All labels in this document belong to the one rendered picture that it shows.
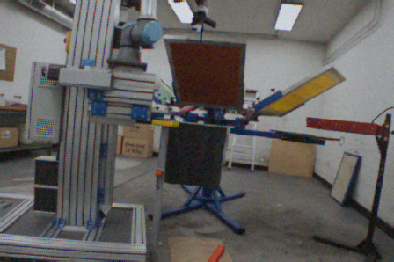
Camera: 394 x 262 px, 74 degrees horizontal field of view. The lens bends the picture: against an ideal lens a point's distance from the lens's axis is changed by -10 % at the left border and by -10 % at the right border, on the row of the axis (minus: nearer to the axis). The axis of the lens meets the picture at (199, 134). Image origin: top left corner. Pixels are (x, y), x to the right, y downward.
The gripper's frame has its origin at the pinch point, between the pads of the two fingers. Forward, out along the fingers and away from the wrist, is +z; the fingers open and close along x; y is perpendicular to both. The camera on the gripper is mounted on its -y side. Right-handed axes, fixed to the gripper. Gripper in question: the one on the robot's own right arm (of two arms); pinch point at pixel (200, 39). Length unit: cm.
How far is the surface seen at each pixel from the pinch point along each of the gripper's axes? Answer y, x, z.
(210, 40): -4.6, -14.3, -8.5
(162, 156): 11, -6, 75
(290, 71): -123, -431, -215
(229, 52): -18.0, -23.3, -6.0
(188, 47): 11.6, -21.9, -6.3
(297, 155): -158, -477, -38
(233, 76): -21, -47, 0
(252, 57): -36, -425, -237
